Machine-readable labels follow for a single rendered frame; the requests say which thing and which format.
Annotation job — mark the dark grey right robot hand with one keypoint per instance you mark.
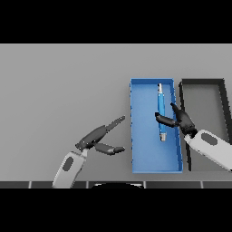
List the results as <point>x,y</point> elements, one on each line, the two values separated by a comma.
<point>183,120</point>

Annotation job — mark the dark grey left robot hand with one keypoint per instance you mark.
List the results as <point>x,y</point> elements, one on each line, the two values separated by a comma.
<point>96,136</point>

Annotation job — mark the blue pipe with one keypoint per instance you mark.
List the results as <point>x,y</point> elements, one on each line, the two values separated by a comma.
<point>162,112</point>

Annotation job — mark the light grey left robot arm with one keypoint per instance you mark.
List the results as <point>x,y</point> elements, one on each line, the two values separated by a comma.
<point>68,169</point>

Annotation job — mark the dark grey bin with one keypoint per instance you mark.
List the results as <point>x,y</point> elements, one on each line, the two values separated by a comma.
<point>205,120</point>

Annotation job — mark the blue bin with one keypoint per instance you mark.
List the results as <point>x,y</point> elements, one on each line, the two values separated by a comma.
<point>148,145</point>

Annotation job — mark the dark strip with pale lines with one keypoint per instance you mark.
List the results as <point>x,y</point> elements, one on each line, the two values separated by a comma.
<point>120,184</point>

